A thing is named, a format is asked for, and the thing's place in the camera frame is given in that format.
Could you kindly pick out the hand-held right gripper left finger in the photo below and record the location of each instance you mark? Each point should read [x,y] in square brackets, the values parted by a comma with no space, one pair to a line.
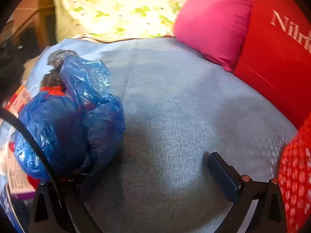
[73,200]

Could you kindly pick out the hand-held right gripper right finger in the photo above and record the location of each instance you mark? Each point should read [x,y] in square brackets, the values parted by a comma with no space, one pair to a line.
[222,174]

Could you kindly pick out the red plastic mesh basket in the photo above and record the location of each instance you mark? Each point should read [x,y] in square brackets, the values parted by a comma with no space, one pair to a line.
[296,174]

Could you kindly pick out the blue plastic bag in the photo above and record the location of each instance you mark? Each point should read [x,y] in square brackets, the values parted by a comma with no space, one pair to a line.
[73,126]

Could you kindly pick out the orange and white box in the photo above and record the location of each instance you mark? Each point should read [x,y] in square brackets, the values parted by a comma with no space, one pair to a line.
[21,99]

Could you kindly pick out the black plastic bag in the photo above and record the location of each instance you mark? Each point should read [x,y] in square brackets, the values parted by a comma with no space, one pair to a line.
[54,60]

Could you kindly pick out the purple and white box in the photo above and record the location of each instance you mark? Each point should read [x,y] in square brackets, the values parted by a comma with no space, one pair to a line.
[18,179]

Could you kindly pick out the blue printed tin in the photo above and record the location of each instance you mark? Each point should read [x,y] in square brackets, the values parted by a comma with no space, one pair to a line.
[7,211]

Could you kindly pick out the light blue towel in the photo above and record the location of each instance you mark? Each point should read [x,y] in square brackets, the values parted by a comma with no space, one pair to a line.
[182,102]

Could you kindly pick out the red paper bag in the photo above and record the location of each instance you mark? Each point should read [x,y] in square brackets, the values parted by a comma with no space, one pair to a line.
[274,60]

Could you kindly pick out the pink pillow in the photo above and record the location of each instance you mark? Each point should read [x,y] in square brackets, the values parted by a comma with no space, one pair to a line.
[213,24]

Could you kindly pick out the brown wooden cabinet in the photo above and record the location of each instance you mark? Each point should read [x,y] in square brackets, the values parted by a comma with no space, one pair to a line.
[29,12]

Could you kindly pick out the clover print quilt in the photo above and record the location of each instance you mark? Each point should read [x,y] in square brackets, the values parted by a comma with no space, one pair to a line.
[116,9]

